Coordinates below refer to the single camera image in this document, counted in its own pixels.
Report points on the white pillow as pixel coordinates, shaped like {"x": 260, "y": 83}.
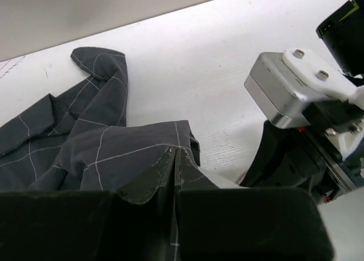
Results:
{"x": 227, "y": 184}

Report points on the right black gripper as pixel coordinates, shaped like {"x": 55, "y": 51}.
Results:
{"x": 325, "y": 158}

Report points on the dark grey checked pillowcase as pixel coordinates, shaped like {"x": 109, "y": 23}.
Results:
{"x": 80, "y": 139}

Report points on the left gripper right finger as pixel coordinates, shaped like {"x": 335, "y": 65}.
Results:
{"x": 193, "y": 208}

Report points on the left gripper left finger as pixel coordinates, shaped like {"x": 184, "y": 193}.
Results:
{"x": 132, "y": 223}

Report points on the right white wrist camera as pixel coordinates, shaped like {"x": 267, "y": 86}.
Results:
{"x": 285, "y": 84}

